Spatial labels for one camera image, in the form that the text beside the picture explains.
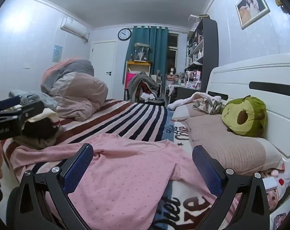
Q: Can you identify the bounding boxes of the floral patterned cloth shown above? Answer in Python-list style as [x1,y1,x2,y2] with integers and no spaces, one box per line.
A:
[193,98,225,115]

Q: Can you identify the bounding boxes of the round wall clock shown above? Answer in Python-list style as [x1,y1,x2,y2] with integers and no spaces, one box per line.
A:
[118,28,132,41]

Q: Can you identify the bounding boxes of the white door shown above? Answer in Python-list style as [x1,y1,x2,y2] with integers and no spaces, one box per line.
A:
[90,41,117,100]

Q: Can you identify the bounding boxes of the white air conditioner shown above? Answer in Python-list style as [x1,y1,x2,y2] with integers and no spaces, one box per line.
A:
[60,17,90,44]

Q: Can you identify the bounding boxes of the small white box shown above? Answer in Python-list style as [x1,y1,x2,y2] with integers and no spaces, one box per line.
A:
[263,178,279,190]

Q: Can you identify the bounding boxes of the pile of clothes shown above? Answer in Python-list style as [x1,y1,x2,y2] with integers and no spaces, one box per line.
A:
[41,58,109,122]

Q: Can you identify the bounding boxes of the striped printed blanket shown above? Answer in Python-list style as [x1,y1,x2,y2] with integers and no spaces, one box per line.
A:
[1,99,243,230]

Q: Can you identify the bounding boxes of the dark tall bookcase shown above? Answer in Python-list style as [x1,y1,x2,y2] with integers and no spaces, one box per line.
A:
[184,14,218,92]

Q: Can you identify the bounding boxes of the magenta box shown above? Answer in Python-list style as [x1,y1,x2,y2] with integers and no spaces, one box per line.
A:
[125,73,136,87]

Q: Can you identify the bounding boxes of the yellow shelf unit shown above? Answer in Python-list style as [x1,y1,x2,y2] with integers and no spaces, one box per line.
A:
[125,61,152,85]

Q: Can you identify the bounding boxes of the pink patterned sheet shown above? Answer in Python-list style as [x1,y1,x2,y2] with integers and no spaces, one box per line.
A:
[261,168,290,210]

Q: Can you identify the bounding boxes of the beige ribbed pillow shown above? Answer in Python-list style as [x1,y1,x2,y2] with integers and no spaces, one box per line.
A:
[184,114,285,176]

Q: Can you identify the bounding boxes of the teal curtain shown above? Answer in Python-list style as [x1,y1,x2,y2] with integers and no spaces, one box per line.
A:
[123,25,169,96]

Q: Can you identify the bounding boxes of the pink dotted garment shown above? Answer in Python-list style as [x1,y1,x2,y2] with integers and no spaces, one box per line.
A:
[10,133,241,230]

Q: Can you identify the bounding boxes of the small white beige pillow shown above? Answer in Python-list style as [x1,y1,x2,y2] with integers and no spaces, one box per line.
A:
[171,103,207,121]

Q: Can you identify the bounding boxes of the green avocado plush toy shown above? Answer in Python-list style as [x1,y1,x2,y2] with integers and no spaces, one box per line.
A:
[221,95,267,137]

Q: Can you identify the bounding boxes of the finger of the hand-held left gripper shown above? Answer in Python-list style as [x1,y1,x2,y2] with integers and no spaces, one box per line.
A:
[0,101,45,125]
[0,95,21,112]

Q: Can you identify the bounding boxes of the cream cloth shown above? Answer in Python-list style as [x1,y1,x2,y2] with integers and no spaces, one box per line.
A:
[6,107,61,128]

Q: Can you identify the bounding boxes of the grey clothes pile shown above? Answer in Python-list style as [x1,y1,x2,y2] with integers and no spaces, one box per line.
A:
[128,72,160,101]

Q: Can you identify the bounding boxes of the white fluffy cloth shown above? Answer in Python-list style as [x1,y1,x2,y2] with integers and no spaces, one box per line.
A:
[167,92,229,109]

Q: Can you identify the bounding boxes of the window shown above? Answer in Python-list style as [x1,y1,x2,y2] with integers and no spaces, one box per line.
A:
[167,33,179,66]

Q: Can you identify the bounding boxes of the framed wall picture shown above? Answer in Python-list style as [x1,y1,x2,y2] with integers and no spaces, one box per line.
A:
[235,0,271,30]

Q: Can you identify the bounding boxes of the grey blue cloth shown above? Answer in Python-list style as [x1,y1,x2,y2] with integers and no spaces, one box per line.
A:
[8,90,58,112]

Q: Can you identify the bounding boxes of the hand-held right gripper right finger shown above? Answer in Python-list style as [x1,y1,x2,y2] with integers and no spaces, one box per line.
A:
[192,146,271,230]

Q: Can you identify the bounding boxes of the brown cloth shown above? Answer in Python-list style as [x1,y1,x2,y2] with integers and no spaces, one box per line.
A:
[14,134,64,149]

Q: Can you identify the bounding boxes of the glass display case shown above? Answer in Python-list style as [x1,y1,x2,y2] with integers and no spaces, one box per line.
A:
[133,43,150,63]

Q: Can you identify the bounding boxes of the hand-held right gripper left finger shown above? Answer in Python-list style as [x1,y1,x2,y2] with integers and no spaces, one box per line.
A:
[17,143,94,230]

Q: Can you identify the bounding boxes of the dark cluttered desk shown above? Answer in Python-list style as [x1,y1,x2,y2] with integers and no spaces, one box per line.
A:
[168,84,209,102]

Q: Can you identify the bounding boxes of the white bed headboard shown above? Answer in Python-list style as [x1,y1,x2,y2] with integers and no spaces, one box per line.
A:
[206,53,290,180]

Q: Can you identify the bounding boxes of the dark cloth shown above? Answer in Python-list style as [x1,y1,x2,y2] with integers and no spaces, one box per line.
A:
[22,118,62,146]

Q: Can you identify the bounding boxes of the small blue wall poster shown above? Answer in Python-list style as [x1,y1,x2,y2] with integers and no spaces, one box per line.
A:
[53,45,64,62]

